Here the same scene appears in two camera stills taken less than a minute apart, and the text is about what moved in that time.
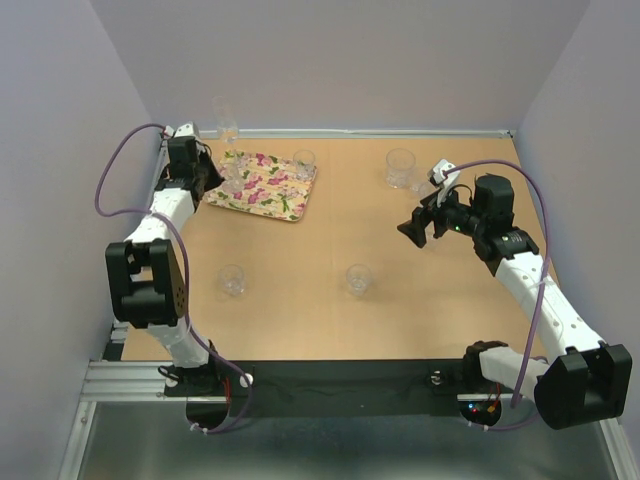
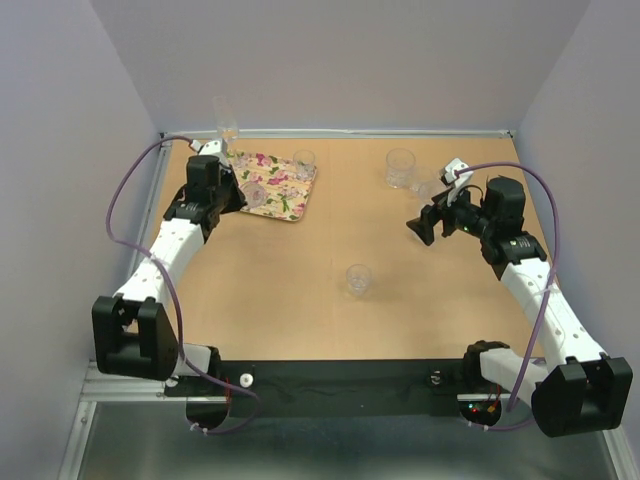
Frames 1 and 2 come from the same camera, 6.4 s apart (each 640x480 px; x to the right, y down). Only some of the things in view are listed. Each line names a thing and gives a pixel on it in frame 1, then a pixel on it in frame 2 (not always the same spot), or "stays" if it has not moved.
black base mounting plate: [341, 388] stays
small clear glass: [304, 161] stays
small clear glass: [232, 279] -> [255, 195]
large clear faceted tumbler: [400, 165] stays
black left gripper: [216, 178] -> [226, 175]
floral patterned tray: [264, 184] stays
